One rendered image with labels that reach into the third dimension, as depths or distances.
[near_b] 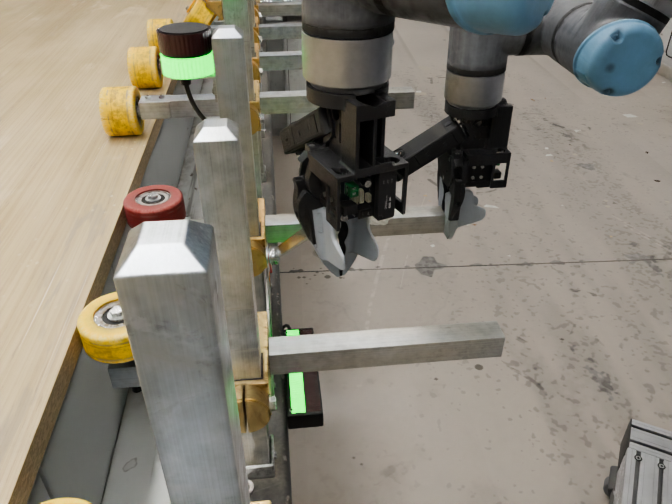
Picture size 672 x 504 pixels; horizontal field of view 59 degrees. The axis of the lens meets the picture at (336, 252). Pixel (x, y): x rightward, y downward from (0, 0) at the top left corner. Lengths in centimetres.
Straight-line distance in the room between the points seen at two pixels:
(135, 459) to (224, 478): 58
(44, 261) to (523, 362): 150
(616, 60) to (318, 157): 32
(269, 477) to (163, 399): 47
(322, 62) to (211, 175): 13
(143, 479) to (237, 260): 42
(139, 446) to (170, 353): 65
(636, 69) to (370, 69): 30
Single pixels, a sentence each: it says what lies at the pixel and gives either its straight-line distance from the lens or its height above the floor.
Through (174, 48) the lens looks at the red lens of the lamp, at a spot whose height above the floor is 112.
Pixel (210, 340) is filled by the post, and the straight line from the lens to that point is 25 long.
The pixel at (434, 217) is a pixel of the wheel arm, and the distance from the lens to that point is 88.
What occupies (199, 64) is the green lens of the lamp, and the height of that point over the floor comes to 110.
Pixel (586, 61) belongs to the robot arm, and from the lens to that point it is 68.
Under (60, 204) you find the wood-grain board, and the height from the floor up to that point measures 90.
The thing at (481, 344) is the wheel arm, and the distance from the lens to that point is 70.
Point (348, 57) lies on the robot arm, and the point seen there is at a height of 117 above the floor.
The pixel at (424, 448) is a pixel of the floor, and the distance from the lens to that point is 166.
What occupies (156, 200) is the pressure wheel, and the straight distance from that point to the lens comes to 85.
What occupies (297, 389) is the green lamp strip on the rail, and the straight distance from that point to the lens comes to 82.
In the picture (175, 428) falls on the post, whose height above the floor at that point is 108.
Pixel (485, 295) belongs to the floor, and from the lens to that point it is 218.
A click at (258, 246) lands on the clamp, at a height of 87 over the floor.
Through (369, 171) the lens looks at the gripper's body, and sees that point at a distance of 51.
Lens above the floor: 130
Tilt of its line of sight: 34 degrees down
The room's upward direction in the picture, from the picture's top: straight up
